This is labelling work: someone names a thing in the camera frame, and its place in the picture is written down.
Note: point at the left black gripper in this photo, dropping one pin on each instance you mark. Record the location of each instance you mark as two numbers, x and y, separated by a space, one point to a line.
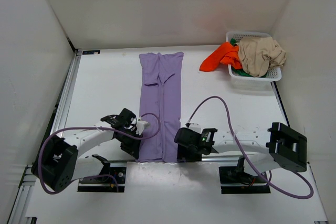
130 146

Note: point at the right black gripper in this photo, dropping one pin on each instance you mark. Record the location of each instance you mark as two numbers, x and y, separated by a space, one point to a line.
181 151

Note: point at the purple t shirt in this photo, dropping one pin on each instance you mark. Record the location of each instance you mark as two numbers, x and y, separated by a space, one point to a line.
161 99

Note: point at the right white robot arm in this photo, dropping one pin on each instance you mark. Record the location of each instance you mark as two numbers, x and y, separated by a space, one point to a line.
278 147

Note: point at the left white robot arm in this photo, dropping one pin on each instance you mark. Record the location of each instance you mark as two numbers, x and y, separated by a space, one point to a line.
64 160

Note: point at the blue label sticker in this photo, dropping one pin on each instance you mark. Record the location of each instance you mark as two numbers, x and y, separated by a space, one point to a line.
91 52

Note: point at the white plastic basket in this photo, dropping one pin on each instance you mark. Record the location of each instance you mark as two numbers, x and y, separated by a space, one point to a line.
272 75

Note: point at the green t shirt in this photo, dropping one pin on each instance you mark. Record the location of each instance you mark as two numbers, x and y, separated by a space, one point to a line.
245 73

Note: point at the orange t shirt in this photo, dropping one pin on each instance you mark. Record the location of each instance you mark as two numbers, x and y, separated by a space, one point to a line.
225 54

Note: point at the beige t shirt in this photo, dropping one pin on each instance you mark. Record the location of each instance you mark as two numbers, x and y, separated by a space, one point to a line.
274 52

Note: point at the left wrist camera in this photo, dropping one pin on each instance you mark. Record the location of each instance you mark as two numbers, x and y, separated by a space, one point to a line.
141 126

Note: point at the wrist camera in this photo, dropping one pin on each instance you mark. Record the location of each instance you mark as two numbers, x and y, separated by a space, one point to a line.
194 127
141 126

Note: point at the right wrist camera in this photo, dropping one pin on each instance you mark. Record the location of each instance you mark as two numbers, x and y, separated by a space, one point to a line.
194 127

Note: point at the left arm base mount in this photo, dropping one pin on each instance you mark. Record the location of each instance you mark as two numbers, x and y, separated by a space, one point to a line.
111 178

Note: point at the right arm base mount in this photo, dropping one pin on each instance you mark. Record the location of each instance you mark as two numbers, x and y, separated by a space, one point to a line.
238 183

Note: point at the aluminium frame rail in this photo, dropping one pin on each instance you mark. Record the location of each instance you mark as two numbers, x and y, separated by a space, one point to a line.
106 83

